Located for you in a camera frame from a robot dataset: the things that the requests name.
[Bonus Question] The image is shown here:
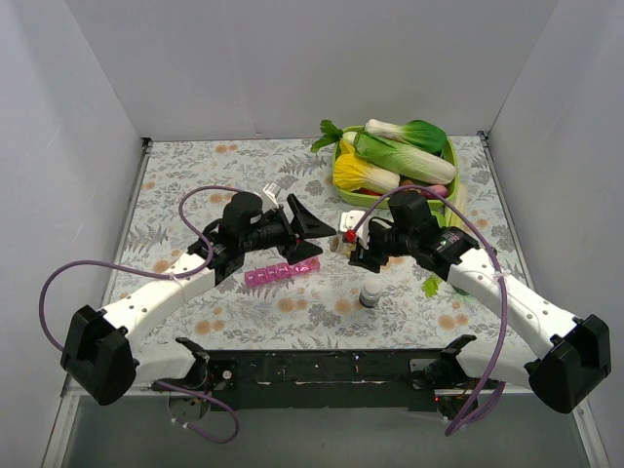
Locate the clear bottle of yellow pills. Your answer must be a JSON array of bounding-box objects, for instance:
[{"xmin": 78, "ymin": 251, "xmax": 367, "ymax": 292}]
[{"xmin": 329, "ymin": 235, "xmax": 357, "ymax": 258}]

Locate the pink weekly pill organizer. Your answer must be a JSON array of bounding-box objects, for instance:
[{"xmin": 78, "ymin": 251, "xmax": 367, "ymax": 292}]
[{"xmin": 244, "ymin": 257, "xmax": 321, "ymax": 288}]

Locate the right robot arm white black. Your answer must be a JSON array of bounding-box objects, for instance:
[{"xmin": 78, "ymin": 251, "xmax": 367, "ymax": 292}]
[{"xmin": 339, "ymin": 190, "xmax": 611, "ymax": 413}]

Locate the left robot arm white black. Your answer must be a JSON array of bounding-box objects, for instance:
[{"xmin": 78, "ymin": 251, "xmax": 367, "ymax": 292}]
[{"xmin": 60, "ymin": 191, "xmax": 336, "ymax": 406}]

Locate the white bottle blue label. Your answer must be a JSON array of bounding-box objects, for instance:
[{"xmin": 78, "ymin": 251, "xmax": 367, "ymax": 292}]
[{"xmin": 359, "ymin": 280, "xmax": 382, "ymax": 308}]

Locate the green plastic tray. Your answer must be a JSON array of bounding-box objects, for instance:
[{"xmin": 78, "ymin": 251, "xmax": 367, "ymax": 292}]
[{"xmin": 332, "ymin": 125, "xmax": 458, "ymax": 207}]

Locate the celery stalk toy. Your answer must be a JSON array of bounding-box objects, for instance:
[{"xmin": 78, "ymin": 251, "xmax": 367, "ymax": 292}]
[{"xmin": 422, "ymin": 184, "xmax": 470, "ymax": 298}]

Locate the purple onion toy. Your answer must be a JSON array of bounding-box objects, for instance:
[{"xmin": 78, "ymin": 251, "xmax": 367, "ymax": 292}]
[{"xmin": 421, "ymin": 184, "xmax": 449, "ymax": 200}]

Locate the floral table mat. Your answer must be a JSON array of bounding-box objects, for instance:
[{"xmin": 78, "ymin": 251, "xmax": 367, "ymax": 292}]
[{"xmin": 105, "ymin": 139, "xmax": 499, "ymax": 349}]

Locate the yellow napa cabbage toy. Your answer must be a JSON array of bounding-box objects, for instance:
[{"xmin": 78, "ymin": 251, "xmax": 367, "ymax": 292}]
[{"xmin": 332, "ymin": 154, "xmax": 400, "ymax": 194}]

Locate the green glass bottle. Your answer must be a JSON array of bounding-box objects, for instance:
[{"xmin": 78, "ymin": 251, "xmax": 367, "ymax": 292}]
[{"xmin": 453, "ymin": 286, "xmax": 473, "ymax": 296}]

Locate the green napa cabbage toy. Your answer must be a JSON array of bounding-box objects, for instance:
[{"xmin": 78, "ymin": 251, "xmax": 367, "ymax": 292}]
[{"xmin": 351, "ymin": 131, "xmax": 456, "ymax": 185}]

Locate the leafy green herb toy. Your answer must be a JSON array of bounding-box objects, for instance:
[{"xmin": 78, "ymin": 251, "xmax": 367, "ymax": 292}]
[{"xmin": 310, "ymin": 119, "xmax": 343, "ymax": 153}]

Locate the bok choy toy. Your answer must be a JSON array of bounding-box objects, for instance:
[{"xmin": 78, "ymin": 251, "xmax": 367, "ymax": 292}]
[{"xmin": 365, "ymin": 119, "xmax": 447, "ymax": 154}]

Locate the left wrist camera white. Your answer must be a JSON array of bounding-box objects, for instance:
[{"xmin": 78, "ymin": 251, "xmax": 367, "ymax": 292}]
[{"xmin": 261, "ymin": 182, "xmax": 282, "ymax": 212}]

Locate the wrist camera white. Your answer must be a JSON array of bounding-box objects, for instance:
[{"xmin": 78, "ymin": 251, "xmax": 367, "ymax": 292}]
[
  {"xmin": 338, "ymin": 210, "xmax": 369, "ymax": 248},
  {"xmin": 261, "ymin": 182, "xmax": 282, "ymax": 212}
]

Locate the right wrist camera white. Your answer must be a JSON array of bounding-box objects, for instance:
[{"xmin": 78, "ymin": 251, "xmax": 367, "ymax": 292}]
[{"xmin": 338, "ymin": 210, "xmax": 369, "ymax": 248}]

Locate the black front table rail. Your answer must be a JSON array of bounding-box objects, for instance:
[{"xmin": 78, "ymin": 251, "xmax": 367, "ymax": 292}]
[{"xmin": 150, "ymin": 346, "xmax": 469, "ymax": 410}]

